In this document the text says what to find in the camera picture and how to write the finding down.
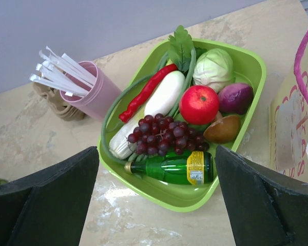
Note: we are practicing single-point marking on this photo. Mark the purple onion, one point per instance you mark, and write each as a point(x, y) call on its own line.
point(236, 98)

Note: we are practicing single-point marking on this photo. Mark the pink paper gift bag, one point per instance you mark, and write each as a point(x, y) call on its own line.
point(288, 118)

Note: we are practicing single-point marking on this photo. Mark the red chili pepper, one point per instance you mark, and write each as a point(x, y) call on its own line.
point(146, 92)

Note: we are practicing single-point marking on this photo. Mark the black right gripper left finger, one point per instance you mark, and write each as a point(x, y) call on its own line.
point(49, 207)

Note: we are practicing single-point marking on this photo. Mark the white radish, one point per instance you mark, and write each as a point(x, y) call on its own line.
point(166, 94)

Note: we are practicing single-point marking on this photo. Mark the white wrapped straws bundle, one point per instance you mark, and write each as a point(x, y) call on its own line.
point(64, 74)

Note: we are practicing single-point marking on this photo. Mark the green glass bottle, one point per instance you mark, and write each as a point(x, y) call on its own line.
point(190, 168)

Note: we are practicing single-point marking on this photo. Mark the purple grape bunch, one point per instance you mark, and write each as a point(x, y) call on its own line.
point(157, 135)

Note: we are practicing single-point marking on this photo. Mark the white napa cabbage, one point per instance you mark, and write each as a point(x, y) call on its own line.
point(119, 145)

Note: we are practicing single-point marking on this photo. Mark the stack of cardboard cup carriers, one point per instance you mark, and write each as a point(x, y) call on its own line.
point(59, 107)

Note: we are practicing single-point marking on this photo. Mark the green cabbage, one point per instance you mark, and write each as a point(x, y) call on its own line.
point(214, 69)

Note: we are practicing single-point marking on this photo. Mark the brown mushroom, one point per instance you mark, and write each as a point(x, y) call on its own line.
point(223, 129)

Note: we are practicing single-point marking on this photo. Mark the pink straw holder cup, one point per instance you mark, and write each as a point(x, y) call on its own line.
point(99, 98)

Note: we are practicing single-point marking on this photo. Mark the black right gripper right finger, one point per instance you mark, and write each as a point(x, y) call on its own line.
point(264, 207)

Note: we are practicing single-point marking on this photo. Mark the green leafy herb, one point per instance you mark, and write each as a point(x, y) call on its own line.
point(180, 47)

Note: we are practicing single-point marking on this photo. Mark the long green beans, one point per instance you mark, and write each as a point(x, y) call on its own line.
point(103, 145)

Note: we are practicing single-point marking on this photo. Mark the red apple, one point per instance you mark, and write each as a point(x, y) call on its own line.
point(199, 105)

